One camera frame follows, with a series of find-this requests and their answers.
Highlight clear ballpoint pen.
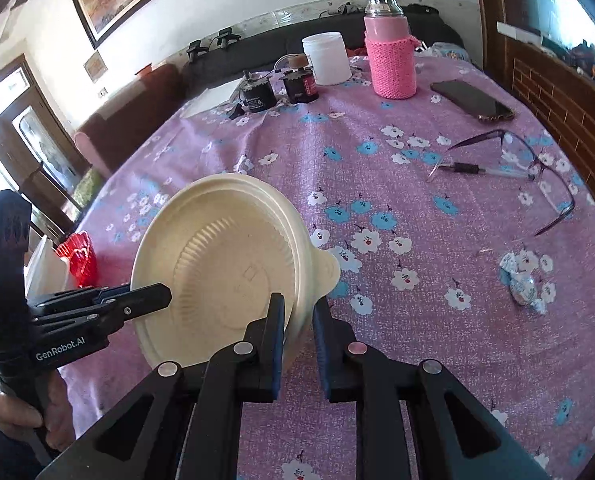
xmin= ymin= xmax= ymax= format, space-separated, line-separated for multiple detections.
xmin=440 ymin=161 xmax=533 ymax=180

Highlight cream ribbed bowl with tab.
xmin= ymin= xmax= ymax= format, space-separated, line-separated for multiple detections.
xmin=130 ymin=172 xmax=341 ymax=376

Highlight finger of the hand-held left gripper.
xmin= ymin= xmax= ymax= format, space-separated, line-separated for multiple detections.
xmin=30 ymin=285 xmax=133 ymax=317
xmin=30 ymin=282 xmax=173 ymax=346

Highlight windowsill clutter of tools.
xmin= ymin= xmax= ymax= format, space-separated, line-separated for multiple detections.
xmin=542 ymin=35 xmax=595 ymax=106

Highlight white wrapped candy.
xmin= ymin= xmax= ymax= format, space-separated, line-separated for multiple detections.
xmin=500 ymin=249 xmax=551 ymax=316

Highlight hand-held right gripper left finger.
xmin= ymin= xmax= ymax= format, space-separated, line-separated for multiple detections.
xmin=34 ymin=292 xmax=285 ymax=480

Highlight green patterned cushion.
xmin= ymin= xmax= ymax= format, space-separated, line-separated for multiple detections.
xmin=72 ymin=167 xmax=105 ymax=211

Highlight white plastic jar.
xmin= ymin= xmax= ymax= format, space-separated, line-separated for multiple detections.
xmin=301 ymin=31 xmax=353 ymax=86

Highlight brown sofa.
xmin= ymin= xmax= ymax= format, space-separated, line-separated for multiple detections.
xmin=74 ymin=62 xmax=188 ymax=176

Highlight black bag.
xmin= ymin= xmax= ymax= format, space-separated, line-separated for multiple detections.
xmin=405 ymin=4 xmax=465 ymax=48

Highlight white storage box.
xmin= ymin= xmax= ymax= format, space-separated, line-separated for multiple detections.
xmin=23 ymin=235 xmax=78 ymax=301

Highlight dark smartphone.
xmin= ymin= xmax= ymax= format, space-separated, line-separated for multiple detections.
xmin=430 ymin=80 xmax=515 ymax=123

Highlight small black ink bottle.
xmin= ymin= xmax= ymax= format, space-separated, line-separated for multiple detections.
xmin=237 ymin=72 xmax=277 ymax=113

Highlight small wall plaque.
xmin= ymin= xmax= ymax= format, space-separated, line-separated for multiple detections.
xmin=83 ymin=50 xmax=109 ymax=83

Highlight red plastic basket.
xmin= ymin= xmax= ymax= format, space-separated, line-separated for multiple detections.
xmin=54 ymin=230 xmax=99 ymax=288

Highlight person's left hand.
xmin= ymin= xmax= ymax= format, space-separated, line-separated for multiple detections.
xmin=0 ymin=372 xmax=75 ymax=453

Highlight small dark bottle red label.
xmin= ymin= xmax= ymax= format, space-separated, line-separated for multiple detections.
xmin=282 ymin=55 xmax=321 ymax=102

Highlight long white box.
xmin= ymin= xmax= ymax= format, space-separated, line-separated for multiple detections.
xmin=496 ymin=21 xmax=543 ymax=43

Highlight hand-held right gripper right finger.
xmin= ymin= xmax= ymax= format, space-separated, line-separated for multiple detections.
xmin=312 ymin=299 xmax=553 ymax=480

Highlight pink bottle with knitted sleeve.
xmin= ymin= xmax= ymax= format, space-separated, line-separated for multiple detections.
xmin=362 ymin=0 xmax=423 ymax=100

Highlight purple-framed eyeglasses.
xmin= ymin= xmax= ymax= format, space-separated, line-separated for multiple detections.
xmin=426 ymin=129 xmax=577 ymax=237

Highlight white paper sheet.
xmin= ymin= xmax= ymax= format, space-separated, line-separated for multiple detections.
xmin=180 ymin=87 xmax=243 ymax=120

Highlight black sofa backrest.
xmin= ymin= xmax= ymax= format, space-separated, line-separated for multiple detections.
xmin=180 ymin=10 xmax=465 ymax=106

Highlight wooden glazed door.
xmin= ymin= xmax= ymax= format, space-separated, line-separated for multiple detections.
xmin=0 ymin=52 xmax=90 ymax=241

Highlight wooden brick-pattern ledge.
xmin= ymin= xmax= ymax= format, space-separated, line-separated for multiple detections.
xmin=470 ymin=0 xmax=595 ymax=221

